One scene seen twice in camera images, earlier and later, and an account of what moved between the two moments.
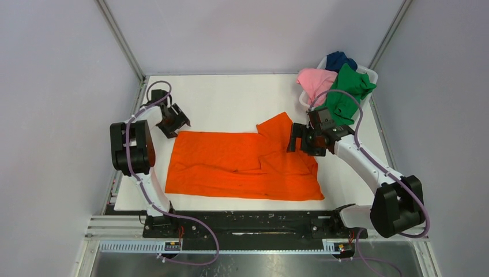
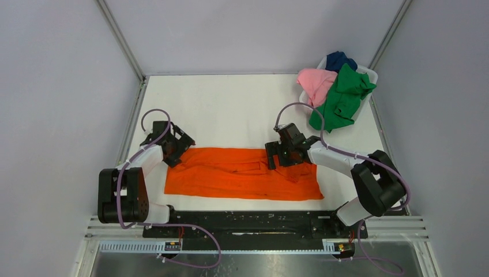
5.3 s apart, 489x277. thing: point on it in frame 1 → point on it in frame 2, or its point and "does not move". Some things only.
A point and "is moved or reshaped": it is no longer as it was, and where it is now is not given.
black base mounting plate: [175, 226] does not move
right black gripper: [300, 130] → [275, 148]
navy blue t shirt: [335, 60] does not move
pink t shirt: [315, 81] does not move
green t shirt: [343, 107] does not move
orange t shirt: [242, 164] is moved or reshaped
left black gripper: [180, 120] → [183, 143]
